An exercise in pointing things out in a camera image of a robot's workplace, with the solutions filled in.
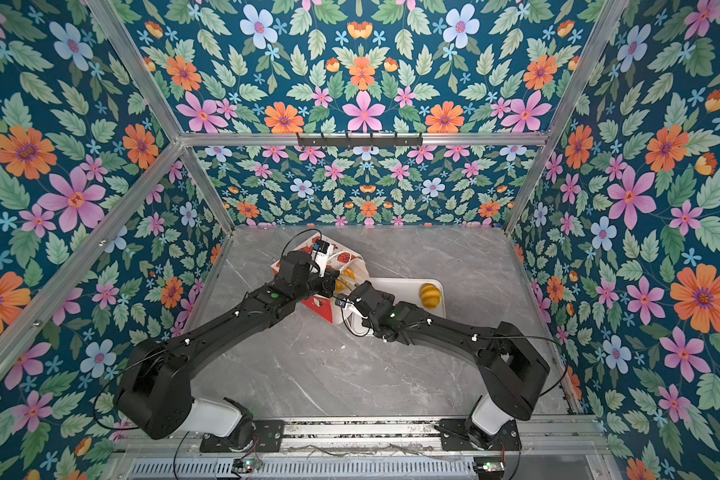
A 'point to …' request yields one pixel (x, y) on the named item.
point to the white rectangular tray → (408, 290)
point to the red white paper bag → (342, 258)
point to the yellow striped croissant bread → (431, 295)
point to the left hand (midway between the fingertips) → (344, 265)
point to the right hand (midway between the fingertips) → (376, 295)
